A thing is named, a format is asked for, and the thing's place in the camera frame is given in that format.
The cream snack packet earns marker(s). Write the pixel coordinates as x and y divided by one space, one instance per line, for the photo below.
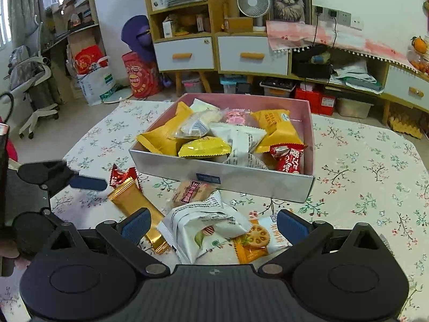
204 105

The pink snack packet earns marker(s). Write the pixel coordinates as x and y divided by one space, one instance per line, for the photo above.
236 116

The purple plush toy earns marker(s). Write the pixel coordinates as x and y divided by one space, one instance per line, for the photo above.
137 37

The white and green snack packet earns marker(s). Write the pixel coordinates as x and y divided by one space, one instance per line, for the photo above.
201 231

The white shopping bag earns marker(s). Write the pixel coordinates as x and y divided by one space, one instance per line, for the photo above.
97 87

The orange-yellow snack packet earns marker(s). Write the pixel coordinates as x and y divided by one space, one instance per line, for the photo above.
274 124

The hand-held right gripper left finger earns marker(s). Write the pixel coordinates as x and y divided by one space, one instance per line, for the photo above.
135 226

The teal lid storage bin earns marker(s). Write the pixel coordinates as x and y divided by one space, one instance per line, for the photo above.
233 84

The pink cloth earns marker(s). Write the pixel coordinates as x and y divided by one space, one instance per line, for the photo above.
352 45

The orange and white cracker packet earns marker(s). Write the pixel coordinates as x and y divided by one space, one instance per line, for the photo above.
256 238

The clear white snack packet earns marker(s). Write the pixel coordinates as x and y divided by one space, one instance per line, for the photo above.
194 125

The yellow corrugated tray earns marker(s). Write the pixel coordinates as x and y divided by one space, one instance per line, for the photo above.
405 126

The pile of loose papers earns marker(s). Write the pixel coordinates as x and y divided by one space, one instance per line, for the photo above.
355 75

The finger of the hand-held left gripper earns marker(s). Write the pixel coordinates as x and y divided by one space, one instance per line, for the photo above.
88 182

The red printed bag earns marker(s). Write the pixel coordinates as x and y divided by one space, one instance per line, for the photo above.
140 77

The red cardboard box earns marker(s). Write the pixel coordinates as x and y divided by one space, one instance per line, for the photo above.
306 97
326 102

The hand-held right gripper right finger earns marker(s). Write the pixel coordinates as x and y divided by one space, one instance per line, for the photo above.
293 228

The gold snack packet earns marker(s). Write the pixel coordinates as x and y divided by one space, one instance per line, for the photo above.
134 201

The clear storage bin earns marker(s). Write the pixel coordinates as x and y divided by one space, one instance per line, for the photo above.
192 85
276 87

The small white fan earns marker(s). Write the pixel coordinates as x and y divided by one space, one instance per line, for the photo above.
253 1

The grey office chair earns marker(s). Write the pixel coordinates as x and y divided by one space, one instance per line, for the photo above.
33 84

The floral tablecloth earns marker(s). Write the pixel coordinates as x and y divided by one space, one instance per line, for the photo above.
368 181

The red snack packet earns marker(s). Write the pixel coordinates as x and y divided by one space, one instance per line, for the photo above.
288 159

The tan snack packet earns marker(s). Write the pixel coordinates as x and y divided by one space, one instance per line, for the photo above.
189 193

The white drawer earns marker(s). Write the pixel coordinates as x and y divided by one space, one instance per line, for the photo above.
402 80
231 48
167 50

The yellow blue-label snack packet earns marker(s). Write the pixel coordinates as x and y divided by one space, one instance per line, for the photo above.
204 147

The large yellow snack packet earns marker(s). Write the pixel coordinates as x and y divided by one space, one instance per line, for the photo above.
161 139

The clear plastic bin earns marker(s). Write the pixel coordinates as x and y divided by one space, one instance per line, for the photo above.
353 108

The wooden desk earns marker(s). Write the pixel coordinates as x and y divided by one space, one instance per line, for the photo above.
72 30

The small white box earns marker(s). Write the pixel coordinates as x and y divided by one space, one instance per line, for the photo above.
167 26

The grey curtain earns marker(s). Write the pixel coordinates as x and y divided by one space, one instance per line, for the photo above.
26 3

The red gift bag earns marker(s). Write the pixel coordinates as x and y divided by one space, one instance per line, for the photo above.
88 60

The pink and grey box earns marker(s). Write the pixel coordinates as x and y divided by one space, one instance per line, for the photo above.
251 184

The wooden shelf cabinet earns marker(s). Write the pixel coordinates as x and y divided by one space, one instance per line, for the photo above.
211 6

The white wall socket panel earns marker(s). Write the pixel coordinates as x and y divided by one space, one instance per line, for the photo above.
343 16

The small red foil candy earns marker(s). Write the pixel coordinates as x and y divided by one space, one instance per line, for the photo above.
120 176

